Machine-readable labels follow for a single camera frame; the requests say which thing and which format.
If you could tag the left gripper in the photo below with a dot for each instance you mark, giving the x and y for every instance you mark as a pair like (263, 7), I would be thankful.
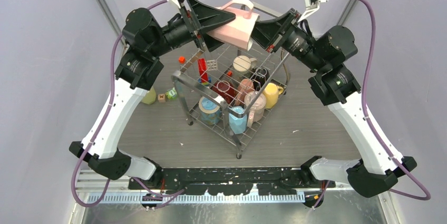
(203, 19)

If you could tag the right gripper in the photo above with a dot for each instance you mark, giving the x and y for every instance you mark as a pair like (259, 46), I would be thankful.
(268, 32)

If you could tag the pink faceted mug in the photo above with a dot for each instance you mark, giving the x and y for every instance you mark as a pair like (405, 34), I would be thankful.
(237, 32)

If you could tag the iridescent pink mug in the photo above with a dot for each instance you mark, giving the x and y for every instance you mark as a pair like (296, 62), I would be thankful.
(256, 111)

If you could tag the pale yellow faceted mug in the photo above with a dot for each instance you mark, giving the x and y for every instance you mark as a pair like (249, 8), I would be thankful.
(150, 97)

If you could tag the light blue faceted mug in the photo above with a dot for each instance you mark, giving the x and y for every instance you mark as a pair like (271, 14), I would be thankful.
(238, 125)

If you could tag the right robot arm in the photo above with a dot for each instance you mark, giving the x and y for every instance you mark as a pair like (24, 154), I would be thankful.
(380, 165)

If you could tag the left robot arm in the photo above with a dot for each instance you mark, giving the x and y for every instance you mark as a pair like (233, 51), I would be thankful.
(135, 75)

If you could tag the red block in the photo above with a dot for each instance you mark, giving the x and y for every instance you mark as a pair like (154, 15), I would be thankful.
(202, 69)

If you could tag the cream mug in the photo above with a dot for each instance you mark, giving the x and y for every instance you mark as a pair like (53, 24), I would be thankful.
(243, 64)

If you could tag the black mug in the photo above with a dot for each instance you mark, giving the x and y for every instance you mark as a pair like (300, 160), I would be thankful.
(259, 76)

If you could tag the salmon pink mug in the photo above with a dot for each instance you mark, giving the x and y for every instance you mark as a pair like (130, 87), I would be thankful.
(244, 87)

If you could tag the dark red mug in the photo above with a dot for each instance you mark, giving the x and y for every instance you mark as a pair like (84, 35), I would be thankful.
(225, 89)

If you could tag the green toy cube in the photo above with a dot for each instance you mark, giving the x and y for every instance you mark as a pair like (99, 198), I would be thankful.
(171, 94)

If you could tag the wooden letter cube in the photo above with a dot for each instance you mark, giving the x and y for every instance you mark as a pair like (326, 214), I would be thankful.
(161, 98)

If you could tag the blue butterfly mug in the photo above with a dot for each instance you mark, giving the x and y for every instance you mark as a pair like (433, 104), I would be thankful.
(210, 113)

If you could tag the steel wire dish rack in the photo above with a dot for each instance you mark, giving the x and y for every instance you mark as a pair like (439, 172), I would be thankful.
(189, 90)

